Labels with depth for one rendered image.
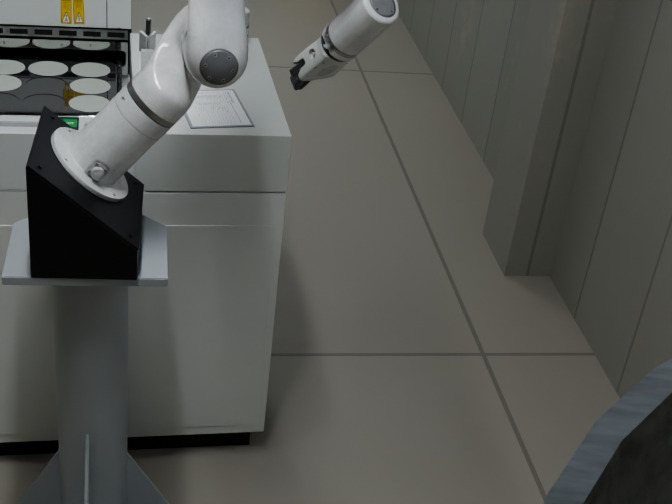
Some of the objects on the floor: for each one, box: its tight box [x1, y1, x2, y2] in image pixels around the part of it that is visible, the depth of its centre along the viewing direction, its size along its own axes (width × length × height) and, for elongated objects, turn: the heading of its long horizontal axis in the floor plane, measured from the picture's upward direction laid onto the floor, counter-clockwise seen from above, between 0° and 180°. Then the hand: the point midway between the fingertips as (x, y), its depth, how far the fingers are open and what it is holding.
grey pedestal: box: [2, 215, 169, 504], centre depth 232 cm, size 51×44×82 cm
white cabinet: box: [0, 191, 286, 456], centre depth 282 cm, size 64×96×82 cm, turn 91°
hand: (299, 79), depth 223 cm, fingers closed
